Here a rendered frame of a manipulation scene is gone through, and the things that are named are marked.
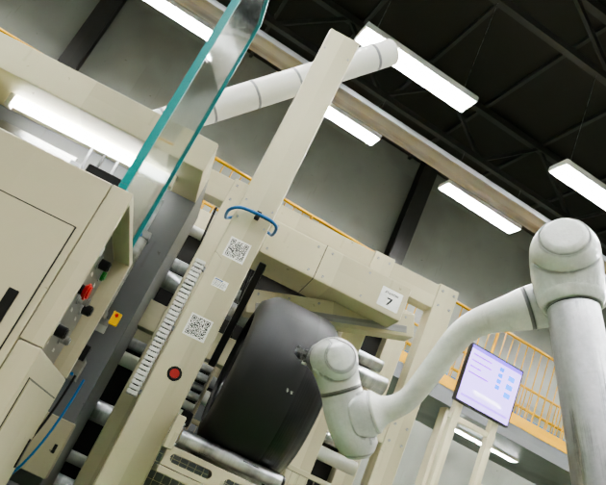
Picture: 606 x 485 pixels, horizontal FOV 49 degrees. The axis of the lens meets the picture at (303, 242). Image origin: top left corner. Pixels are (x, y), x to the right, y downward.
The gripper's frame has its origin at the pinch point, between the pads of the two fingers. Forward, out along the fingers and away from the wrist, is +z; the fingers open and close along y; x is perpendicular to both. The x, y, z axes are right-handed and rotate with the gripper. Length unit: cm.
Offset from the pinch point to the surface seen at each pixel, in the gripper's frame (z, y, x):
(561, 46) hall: 504, -211, -527
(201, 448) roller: 10.9, 15.5, 35.6
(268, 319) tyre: 10.1, 14.3, -6.5
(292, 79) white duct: 67, 44, -108
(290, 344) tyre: 5.8, 5.5, -2.5
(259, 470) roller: 11.0, -2.5, 34.1
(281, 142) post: 33, 36, -68
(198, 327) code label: 22.9, 32.2, 4.1
